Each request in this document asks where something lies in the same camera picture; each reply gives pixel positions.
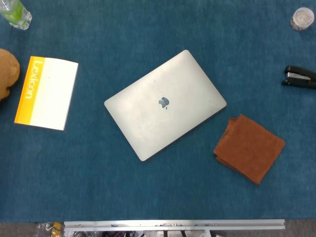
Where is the silver Apple laptop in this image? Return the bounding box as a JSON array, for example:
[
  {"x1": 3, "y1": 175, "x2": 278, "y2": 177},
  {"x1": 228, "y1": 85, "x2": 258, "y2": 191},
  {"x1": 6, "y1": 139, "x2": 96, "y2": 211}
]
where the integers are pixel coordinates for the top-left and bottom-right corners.
[{"x1": 104, "y1": 49, "x2": 228, "y2": 162}]

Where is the blue felt table cover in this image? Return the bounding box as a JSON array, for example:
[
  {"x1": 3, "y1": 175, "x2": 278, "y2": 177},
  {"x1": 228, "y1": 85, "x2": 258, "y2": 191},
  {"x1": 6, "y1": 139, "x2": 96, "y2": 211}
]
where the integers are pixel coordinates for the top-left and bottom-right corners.
[{"x1": 0, "y1": 0, "x2": 316, "y2": 223}]

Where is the folded brown cloth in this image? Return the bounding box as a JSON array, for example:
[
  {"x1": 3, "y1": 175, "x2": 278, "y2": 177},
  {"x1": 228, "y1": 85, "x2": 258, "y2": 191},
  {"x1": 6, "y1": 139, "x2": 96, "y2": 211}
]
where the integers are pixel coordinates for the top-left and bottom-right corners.
[{"x1": 213, "y1": 114, "x2": 286, "y2": 185}]

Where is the white orange Lexicon book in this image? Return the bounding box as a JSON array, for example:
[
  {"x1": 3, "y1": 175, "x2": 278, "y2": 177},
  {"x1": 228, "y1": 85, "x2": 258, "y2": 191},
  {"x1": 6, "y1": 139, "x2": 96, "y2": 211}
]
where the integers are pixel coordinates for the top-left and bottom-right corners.
[{"x1": 14, "y1": 56, "x2": 79, "y2": 131}]

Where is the black stapler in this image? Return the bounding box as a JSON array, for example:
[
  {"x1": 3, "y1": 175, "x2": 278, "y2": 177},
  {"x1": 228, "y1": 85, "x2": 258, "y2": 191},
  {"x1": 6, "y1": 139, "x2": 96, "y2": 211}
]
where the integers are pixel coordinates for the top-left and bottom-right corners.
[{"x1": 281, "y1": 65, "x2": 316, "y2": 90}]

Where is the yellow item in plastic bag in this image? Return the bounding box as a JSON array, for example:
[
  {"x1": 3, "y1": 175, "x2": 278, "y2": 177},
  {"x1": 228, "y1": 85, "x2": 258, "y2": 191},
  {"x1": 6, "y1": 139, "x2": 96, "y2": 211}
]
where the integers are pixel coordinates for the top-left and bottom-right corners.
[{"x1": 35, "y1": 221, "x2": 65, "y2": 237}]

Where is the brown plush toy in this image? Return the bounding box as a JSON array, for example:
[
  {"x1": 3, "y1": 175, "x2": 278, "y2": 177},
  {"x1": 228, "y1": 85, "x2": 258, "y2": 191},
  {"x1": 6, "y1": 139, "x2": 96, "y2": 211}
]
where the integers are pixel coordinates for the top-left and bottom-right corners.
[{"x1": 0, "y1": 48, "x2": 21, "y2": 102}]

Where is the small clear jar of seeds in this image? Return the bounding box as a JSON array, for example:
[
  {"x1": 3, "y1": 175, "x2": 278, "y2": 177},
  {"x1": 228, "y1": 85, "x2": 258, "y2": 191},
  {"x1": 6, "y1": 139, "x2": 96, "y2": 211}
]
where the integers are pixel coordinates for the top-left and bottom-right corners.
[{"x1": 290, "y1": 7, "x2": 315, "y2": 32}]

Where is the clear bottle green label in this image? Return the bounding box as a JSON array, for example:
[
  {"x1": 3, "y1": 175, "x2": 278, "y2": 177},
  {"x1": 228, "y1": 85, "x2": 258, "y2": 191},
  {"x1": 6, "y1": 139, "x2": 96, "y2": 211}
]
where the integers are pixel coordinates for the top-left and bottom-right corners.
[{"x1": 0, "y1": 0, "x2": 33, "y2": 31}]

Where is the aluminium frame rail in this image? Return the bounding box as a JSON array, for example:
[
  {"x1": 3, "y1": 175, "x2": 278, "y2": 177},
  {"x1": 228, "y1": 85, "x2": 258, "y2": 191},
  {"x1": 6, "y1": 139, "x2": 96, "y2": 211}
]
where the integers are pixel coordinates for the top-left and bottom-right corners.
[{"x1": 64, "y1": 219, "x2": 285, "y2": 232}]

